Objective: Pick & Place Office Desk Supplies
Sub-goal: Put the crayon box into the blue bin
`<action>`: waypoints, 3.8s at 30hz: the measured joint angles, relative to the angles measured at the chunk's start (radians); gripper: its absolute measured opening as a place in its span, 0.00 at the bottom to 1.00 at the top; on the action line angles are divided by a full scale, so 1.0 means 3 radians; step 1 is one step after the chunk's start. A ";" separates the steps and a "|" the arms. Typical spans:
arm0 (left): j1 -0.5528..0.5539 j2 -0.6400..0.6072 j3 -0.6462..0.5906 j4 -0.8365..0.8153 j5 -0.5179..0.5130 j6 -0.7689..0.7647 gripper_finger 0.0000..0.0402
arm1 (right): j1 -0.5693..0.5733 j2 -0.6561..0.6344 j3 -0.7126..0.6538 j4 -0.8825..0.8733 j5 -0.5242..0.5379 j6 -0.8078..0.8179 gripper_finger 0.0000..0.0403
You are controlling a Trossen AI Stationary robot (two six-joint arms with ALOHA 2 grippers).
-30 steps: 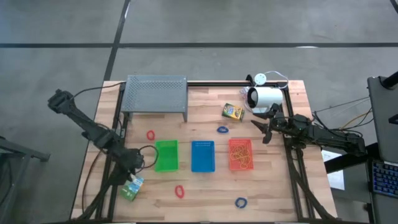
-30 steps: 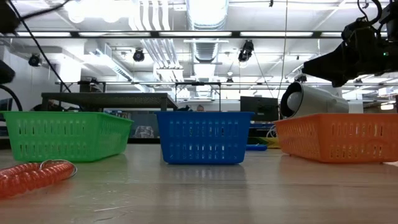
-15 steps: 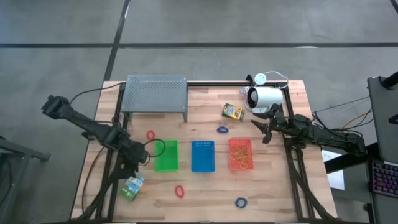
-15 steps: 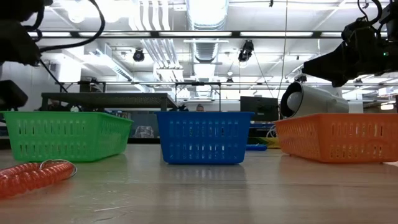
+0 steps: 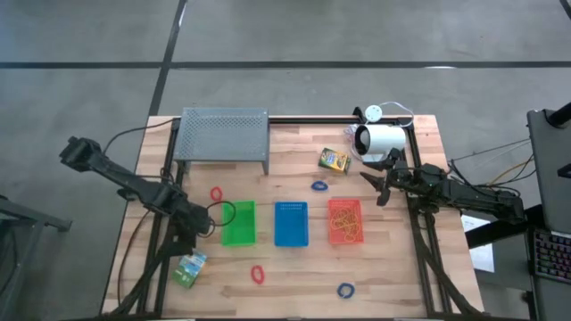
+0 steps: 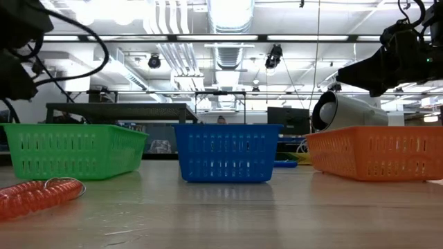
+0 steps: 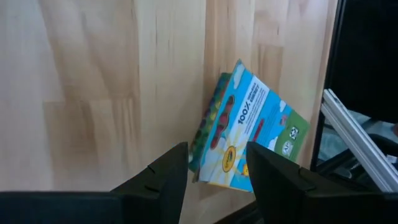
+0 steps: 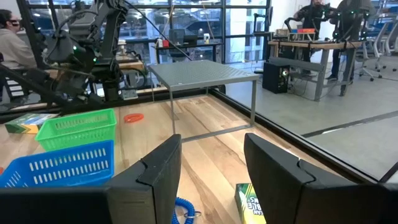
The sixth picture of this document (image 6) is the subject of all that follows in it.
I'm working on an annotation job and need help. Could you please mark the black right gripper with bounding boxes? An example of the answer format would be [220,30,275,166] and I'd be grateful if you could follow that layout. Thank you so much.
[335,19,443,98]

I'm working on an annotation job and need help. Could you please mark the orange plastic basket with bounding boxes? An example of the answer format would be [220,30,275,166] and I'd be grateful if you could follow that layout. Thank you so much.
[305,124,443,183]

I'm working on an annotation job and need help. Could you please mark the green plastic basket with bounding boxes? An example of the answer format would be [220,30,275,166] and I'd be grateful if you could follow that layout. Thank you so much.
[0,123,150,181]

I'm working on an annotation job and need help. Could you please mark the yellow green crayon box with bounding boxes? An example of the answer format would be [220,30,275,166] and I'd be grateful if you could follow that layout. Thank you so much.
[275,151,313,165]

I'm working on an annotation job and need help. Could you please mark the red coil keychain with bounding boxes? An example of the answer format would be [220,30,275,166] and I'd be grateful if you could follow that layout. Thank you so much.
[0,176,87,222]

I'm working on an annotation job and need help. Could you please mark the blue plastic basket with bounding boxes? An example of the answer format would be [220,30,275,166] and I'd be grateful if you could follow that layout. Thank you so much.
[172,123,284,183]

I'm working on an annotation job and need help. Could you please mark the black monitor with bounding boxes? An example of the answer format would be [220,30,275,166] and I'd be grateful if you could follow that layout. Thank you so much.
[266,107,311,135]

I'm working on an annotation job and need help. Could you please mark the grey perforated metal riser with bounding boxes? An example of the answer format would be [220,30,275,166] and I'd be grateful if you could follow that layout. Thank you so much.
[44,102,199,125]

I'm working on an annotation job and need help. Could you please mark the grey patterned bag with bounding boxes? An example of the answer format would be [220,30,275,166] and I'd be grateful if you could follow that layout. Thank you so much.
[148,139,172,154]

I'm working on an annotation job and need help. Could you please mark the white security camera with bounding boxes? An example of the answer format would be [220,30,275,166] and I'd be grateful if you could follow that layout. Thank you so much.
[311,90,389,132]

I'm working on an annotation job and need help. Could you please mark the black left wrist camera cable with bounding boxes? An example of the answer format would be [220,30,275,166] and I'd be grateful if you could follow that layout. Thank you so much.
[33,2,111,87]

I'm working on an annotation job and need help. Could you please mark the white camera on stand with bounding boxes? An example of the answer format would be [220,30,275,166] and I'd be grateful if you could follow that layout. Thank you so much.
[296,138,310,155]

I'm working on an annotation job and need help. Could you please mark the black overhead rig camera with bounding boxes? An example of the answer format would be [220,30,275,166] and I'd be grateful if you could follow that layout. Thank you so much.
[264,44,284,69]

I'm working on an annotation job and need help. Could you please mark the black background rig frame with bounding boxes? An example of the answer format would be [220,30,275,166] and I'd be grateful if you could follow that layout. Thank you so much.
[62,89,247,125]

